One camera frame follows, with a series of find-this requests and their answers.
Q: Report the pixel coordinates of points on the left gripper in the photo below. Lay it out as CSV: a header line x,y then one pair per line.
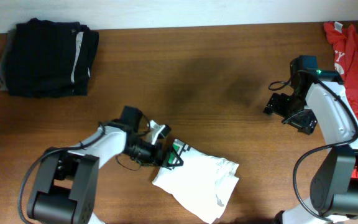
x,y
162,156

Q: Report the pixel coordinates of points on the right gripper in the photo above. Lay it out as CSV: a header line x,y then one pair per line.
x,y
289,111

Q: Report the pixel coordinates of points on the white t-shirt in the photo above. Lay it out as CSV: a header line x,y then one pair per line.
x,y
203,184

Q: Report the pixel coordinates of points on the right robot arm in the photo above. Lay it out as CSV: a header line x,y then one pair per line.
x,y
319,99

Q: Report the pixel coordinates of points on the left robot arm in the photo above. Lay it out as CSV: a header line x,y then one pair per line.
x,y
64,189

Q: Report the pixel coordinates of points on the folded black clothes stack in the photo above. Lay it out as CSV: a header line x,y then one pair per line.
x,y
45,59

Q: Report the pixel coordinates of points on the red t-shirt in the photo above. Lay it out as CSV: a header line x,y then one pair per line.
x,y
345,45

